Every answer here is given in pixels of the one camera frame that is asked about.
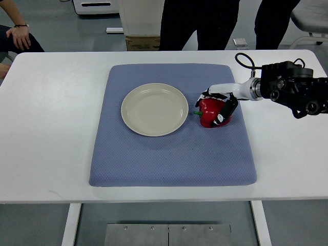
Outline right white table leg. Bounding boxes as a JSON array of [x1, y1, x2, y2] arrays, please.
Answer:
[[251, 200, 272, 246]]

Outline blue quilted mat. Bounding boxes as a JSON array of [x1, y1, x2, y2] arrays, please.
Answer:
[[89, 64, 257, 187]]

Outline grey white chair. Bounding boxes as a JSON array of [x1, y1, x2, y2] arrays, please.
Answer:
[[289, 0, 327, 49]]

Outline red bell pepper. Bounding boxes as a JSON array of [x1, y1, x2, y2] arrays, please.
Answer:
[[193, 98, 231, 128]]

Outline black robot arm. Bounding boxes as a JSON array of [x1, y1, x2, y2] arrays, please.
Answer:
[[259, 61, 327, 119]]

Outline white table leg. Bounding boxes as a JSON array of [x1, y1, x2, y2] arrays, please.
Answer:
[[61, 203, 81, 246], [251, 200, 272, 246]]

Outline cardboard box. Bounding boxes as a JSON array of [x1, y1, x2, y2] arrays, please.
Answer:
[[126, 36, 160, 51]]

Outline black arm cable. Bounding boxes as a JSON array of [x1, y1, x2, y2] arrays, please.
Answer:
[[235, 52, 262, 70]]

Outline beige round plate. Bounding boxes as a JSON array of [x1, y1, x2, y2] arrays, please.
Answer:
[[121, 83, 189, 137]]

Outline grey metal base plate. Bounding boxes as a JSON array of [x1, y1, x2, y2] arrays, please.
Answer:
[[104, 224, 233, 245]]

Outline bystander forearm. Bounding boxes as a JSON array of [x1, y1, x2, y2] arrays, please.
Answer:
[[1, 0, 26, 25]]

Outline bystander hand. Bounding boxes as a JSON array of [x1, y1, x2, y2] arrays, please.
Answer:
[[6, 27, 31, 51]]

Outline person in black trousers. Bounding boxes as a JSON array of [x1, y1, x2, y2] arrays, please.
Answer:
[[159, 1, 239, 51]]

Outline white cabinet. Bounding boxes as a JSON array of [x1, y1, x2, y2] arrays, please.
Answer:
[[118, 0, 164, 36]]

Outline white machine with slot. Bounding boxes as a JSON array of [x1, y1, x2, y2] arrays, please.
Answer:
[[72, 0, 119, 15]]

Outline left white table leg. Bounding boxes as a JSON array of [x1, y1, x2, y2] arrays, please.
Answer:
[[61, 203, 81, 246]]

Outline white floor bar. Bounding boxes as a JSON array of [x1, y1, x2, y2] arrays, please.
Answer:
[[106, 27, 124, 34]]

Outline small grey floor pad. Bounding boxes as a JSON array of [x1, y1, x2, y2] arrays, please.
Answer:
[[233, 38, 249, 50]]

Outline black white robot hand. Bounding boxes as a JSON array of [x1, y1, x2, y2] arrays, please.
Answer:
[[195, 80, 261, 119]]

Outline black wristband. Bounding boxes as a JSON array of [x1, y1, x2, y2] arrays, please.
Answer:
[[14, 24, 29, 28]]

